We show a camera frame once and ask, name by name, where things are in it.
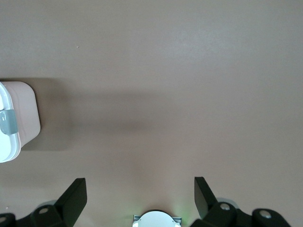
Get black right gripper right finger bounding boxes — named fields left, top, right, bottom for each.
left=189, top=176, right=291, bottom=227

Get white box lid grey clips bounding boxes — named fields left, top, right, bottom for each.
left=0, top=81, right=21, bottom=164

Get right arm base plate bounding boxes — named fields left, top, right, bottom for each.
left=133, top=214, right=183, bottom=227

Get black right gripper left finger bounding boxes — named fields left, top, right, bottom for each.
left=0, top=178, right=88, bottom=227

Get brown table mat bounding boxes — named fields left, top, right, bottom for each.
left=0, top=0, right=303, bottom=227

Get pink plastic box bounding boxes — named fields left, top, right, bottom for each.
left=3, top=81, right=41, bottom=148

